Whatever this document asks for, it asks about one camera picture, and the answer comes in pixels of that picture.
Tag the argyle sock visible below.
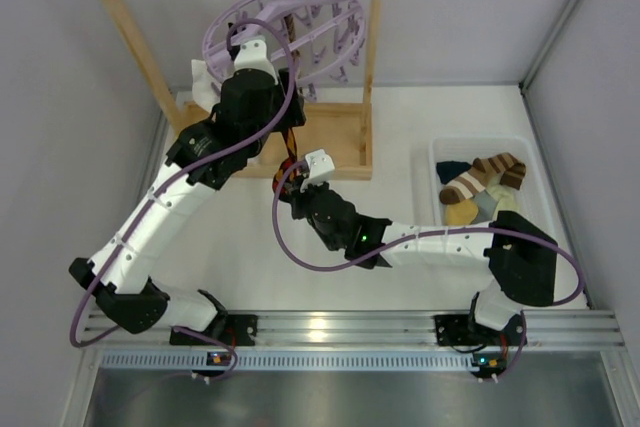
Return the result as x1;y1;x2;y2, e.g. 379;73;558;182
284;14;297;44
272;128;298;203

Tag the purple round clip hanger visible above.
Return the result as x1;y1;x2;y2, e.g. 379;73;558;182
201;0;367;102

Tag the brown striped sock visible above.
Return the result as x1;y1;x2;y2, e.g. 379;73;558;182
439;152;527;205

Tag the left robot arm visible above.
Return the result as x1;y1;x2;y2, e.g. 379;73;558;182
69;67;305;334

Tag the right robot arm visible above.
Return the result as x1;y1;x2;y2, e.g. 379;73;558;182
274;176;557;335

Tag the wooden hanger rack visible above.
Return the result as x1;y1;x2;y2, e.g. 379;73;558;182
101;0;381;180

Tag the white sock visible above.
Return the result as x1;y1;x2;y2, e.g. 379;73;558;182
191;59;220;113

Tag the navy sock in basket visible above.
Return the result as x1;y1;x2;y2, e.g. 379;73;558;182
436;161;472;185

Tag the mustard yellow sock in basket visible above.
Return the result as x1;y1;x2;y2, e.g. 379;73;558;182
445;199;479;227

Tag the pale yellow sock in basket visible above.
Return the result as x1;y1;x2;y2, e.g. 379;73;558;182
486;183;520;216

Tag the white plastic basket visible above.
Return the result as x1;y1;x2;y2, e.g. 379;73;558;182
429;134;538;225

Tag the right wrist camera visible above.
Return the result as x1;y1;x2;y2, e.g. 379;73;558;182
300;149;335;192

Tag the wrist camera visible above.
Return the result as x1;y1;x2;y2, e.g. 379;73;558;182
300;149;335;192
233;36;278;83

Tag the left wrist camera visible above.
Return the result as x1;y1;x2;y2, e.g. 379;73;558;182
233;36;278;83

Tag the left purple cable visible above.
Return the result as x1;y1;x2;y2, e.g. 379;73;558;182
69;18;302;381

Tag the aluminium mounting rail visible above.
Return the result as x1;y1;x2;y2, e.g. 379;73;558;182
79;309;626;349

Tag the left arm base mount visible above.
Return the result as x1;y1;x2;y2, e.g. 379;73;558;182
169;313;259;381

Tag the white slotted cable duct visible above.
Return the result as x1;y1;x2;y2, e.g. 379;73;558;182
101;349;504;372

